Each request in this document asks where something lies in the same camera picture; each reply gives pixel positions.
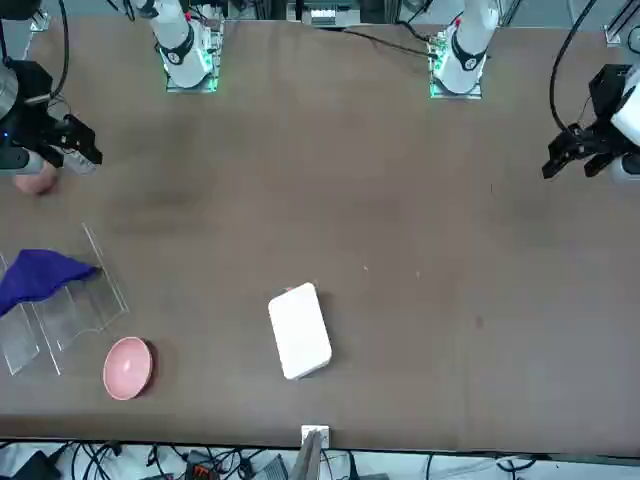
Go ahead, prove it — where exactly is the aluminium camera post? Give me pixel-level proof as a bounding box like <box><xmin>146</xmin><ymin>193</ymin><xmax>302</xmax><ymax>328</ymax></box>
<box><xmin>290</xmin><ymin>430</ymin><xmax>325</xmax><ymax>480</ymax></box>

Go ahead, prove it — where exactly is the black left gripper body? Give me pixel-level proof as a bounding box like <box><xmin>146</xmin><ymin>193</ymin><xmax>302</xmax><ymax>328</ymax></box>
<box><xmin>568</xmin><ymin>62</ymin><xmax>633</xmax><ymax>157</ymax></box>

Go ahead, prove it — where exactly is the white mini drawer cabinet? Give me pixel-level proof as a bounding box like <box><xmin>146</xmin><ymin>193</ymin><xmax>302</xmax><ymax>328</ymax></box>
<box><xmin>267</xmin><ymin>281</ymin><xmax>334</xmax><ymax>381</ymax></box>

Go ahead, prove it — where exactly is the white power strip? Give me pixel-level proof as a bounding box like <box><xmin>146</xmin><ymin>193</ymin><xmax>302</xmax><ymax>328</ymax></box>
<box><xmin>305</xmin><ymin>3</ymin><xmax>340</xmax><ymax>29</ymax></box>

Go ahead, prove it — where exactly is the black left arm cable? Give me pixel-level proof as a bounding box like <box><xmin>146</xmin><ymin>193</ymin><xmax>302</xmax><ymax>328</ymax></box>
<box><xmin>549</xmin><ymin>0</ymin><xmax>599</xmax><ymax>134</ymax></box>

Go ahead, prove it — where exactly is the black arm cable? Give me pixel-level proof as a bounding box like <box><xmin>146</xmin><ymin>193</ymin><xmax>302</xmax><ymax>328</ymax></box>
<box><xmin>549</xmin><ymin>0</ymin><xmax>599</xmax><ymax>134</ymax></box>
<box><xmin>0</xmin><ymin>0</ymin><xmax>70</xmax><ymax>101</ymax></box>

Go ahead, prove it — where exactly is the large black power adapter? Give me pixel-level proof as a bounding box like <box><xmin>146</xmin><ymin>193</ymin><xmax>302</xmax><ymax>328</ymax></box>
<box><xmin>9</xmin><ymin>449</ymin><xmax>64</xmax><ymax>480</ymax></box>

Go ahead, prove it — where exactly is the black cable across table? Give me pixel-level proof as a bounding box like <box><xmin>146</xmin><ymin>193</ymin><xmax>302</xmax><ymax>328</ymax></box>
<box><xmin>343</xmin><ymin>27</ymin><xmax>434</xmax><ymax>55</ymax></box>

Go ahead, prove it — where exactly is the purple microfibre towel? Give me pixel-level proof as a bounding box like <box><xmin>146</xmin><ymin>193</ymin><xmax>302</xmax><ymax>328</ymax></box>
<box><xmin>0</xmin><ymin>248</ymin><xmax>101</xmax><ymax>317</ymax></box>

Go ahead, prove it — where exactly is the pink bowl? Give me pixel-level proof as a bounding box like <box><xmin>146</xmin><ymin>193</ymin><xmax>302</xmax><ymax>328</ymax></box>
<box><xmin>102</xmin><ymin>336</ymin><xmax>154</xmax><ymax>401</ymax></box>

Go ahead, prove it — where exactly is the clear acrylic stepped rack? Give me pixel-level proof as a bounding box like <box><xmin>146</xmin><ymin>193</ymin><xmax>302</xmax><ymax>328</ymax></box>
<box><xmin>0</xmin><ymin>222</ymin><xmax>132</xmax><ymax>377</ymax></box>

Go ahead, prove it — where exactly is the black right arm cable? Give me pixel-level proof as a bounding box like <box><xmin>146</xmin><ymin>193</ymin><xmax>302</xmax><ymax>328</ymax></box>
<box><xmin>0</xmin><ymin>0</ymin><xmax>70</xmax><ymax>101</ymax></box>

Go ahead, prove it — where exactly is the clear bottle blue cap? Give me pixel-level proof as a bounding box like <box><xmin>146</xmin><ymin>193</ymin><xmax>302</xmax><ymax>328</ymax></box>
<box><xmin>63</xmin><ymin>148</ymin><xmax>97</xmax><ymax>175</ymax></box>

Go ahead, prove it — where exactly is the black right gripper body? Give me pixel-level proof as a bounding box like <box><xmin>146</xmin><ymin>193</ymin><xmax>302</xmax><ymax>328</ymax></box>
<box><xmin>0</xmin><ymin>60</ymin><xmax>67</xmax><ymax>152</ymax></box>

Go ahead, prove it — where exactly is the black orange connector device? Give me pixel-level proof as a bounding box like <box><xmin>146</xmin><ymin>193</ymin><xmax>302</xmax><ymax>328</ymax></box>
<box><xmin>185</xmin><ymin>462</ymin><xmax>221</xmax><ymax>480</ymax></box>

